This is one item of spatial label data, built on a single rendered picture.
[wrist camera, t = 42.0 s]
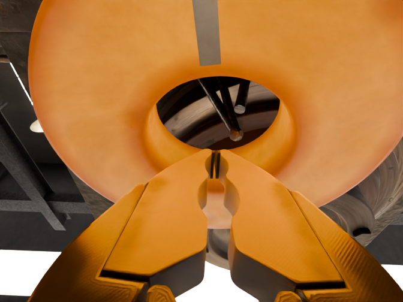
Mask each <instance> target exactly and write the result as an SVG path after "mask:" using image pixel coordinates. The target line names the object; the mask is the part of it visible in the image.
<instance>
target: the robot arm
mask: <svg viewBox="0 0 403 302"><path fill-rule="evenodd" d="M213 167H215V178H216V179H219V181H220V182H221V183H222V184H223V186H224V187H225V191H224V203H223V204H224V207H225V208H226V209H227V210H228V211H229V212H230V214H231V215H232V217H233V218H232V220H231V229H230V238H229V244H228V263H229V269H230V277H231V280H232V282H233V283H234V285H235V286H237V287H238V288H239V289H241V290H243V291H244V292H246V293H247V294H249V295H250V296H252V297H254V298H255V299H257V300H258V302H403V289H402V288H401V287H400V286H399V285H398V283H397V282H396V281H395V279H394V278H393V277H392V276H391V275H390V274H389V273H388V271H387V270H386V269H385V268H384V267H383V266H382V265H381V264H380V263H379V262H378V261H377V260H376V259H375V258H374V257H373V256H372V255H371V254H370V253H369V252H368V251H367V250H366V249H365V248H364V247H363V246H362V245H361V244H360V243H359V242H358V241H356V240H355V239H354V238H353V237H352V236H351V235H349V234H348V233H347V232H346V231H344V230H343V229H342V228H341V227H340V226H339V225H338V224H336V223H335V222H334V221H333V220H331V218H330V217H328V216H327V215H326V214H325V213H323V212H322V211H321V210H320V209H319V208H318V207H316V206H315V205H314V204H313V203H312V202H310V200H308V199H307V198H306V197H304V196H303V195H302V194H301V193H300V192H299V191H289V190H288V189H287V188H286V187H285V186H284V185H283V184H282V183H281V182H279V181H278V180H277V179H276V178H274V177H273V176H272V175H270V174H269V173H267V172H266V171H265V170H262V169H261V168H259V167H258V166H256V165H254V164H252V163H250V162H248V161H247V160H245V159H243V158H241V157H240V156H237V155H236V154H234V153H232V152H231V151H229V150H226V149H222V150H217V151H214V150H210V149H203V150H201V151H199V152H197V153H195V154H193V155H191V156H189V157H187V158H185V159H183V160H181V161H179V162H177V163H175V164H173V165H171V166H169V167H168V168H166V169H165V170H163V171H162V172H160V173H159V174H157V175H156V176H155V177H153V178H152V179H151V180H150V181H148V182H147V184H145V185H143V184H138V185H136V186H135V187H134V188H132V190H130V191H129V192H128V193H127V194H126V195H124V196H123V197H122V198H121V199H120V200H119V201H117V202H116V203H115V204H114V205H112V206H111V207H110V208H109V209H108V210H106V211H105V212H104V213H103V214H102V215H101V216H100V217H98V218H97V219H96V220H94V221H93V223H91V224H90V225H89V226H87V227H86V228H85V229H84V230H83V231H82V232H81V233H80V234H79V235H78V236H77V237H76V238H75V239H74V240H73V241H72V242H71V243H70V244H69V245H68V246H67V247H66V248H65V249H64V250H63V251H62V252H61V253H60V254H59V256H58V257H57V258H56V259H55V260H54V262H53V263H52V264H51V266H50V267H49V268H48V270H47V271H46V272H45V274H44V275H43V277H42V278H41V280H40V281H39V283H38V284H37V286H36V287H35V289H34V290H33V292H32V294H31V295H30V297H29V298H28V300H27V302H177V301H176V299H175V298H177V297H178V296H180V295H182V294H184V293H186V292H187V291H189V290H191V289H193V288H195V287H196V286H198V285H199V284H201V283H202V281H203V279H204V274H205V263H206V245H207V224H208V219H207V217H206V215H205V214H204V213H203V211H202V210H203V209H204V208H205V207H206V204H207V186H208V181H209V180H210V179H213Z"/></svg>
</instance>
